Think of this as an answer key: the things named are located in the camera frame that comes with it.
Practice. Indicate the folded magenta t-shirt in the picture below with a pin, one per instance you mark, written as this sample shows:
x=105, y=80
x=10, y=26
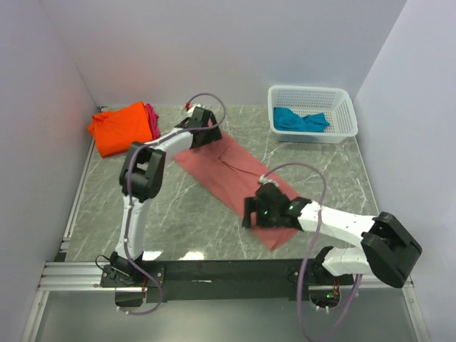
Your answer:
x=153, y=121

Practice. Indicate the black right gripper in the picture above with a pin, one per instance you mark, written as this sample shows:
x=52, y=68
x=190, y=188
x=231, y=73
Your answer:
x=252, y=204

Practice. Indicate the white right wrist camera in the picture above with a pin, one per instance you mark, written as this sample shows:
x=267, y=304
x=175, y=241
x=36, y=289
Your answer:
x=263, y=179

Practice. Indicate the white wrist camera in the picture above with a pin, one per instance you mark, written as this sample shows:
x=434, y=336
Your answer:
x=191, y=107
x=263, y=179

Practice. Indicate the aluminium frame rail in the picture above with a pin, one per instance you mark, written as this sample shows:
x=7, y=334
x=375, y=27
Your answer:
x=71, y=305

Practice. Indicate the salmon pink t-shirt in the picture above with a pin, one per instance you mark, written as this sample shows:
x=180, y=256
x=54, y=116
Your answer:
x=230, y=173

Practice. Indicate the white plastic basket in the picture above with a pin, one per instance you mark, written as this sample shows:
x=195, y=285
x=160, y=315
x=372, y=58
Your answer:
x=334, y=103

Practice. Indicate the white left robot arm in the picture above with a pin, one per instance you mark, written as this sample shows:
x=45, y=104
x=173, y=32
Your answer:
x=141, y=180

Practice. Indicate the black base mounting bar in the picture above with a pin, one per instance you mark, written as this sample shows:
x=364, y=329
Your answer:
x=204, y=280

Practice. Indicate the blue t-shirt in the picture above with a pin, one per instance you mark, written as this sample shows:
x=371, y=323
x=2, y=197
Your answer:
x=285, y=119

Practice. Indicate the folded orange t-shirt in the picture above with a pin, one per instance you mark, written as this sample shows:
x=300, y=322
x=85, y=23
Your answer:
x=115, y=131

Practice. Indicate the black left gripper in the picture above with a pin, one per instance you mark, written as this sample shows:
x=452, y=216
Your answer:
x=214, y=135

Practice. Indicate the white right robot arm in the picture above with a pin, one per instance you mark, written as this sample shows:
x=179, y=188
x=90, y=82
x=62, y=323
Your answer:
x=379, y=246

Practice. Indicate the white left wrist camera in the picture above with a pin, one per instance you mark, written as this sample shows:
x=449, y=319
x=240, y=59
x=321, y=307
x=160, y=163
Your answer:
x=191, y=107

